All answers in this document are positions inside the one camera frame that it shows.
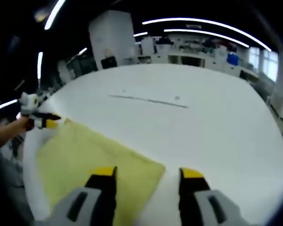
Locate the yellow garment with dark sleeves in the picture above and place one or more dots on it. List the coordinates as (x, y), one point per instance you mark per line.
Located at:
(85, 153)

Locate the ceiling light strip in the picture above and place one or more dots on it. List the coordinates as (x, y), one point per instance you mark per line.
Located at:
(202, 33)
(83, 51)
(4, 105)
(40, 64)
(198, 20)
(54, 14)

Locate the white square pillar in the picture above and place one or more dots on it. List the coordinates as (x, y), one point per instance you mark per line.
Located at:
(110, 35)

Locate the black office chair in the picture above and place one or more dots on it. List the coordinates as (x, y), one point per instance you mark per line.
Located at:
(108, 62)

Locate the white cabinet counter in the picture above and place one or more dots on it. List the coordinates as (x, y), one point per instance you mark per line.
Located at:
(191, 60)

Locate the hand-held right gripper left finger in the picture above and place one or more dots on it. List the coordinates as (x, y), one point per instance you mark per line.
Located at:
(96, 202)

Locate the bright window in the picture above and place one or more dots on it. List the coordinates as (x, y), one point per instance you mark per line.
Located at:
(261, 63)

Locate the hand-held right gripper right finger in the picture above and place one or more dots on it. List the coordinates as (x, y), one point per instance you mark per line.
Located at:
(195, 204)

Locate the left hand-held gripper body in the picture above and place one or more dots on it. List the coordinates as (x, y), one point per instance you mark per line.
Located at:
(30, 103)

